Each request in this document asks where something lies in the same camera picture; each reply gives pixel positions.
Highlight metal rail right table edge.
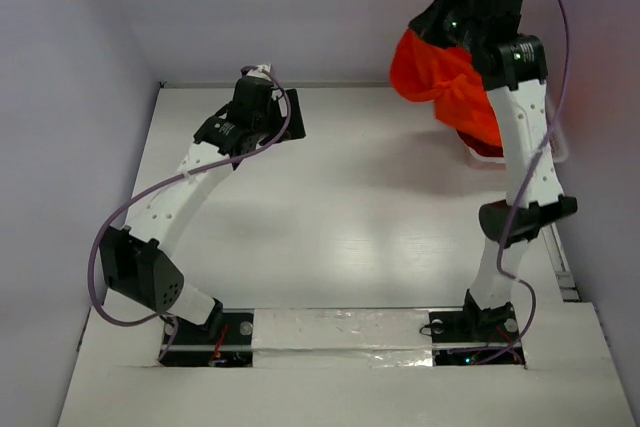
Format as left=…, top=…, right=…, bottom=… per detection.
left=542, top=224, right=582, bottom=303

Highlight white plastic basket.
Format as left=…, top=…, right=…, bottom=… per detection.
left=464, top=96, right=571, bottom=168

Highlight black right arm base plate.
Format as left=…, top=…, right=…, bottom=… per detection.
left=420, top=307, right=519, bottom=367

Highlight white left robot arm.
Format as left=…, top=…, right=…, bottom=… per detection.
left=99, top=71, right=306, bottom=342

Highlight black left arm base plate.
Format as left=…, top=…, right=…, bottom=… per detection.
left=159, top=309, right=255, bottom=368

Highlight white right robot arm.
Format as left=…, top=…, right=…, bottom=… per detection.
left=409, top=0, right=578, bottom=343

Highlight orange t shirt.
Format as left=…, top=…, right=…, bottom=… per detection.
left=389, top=29, right=502, bottom=150

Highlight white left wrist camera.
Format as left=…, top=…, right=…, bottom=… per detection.
left=241, top=63, right=272, bottom=81

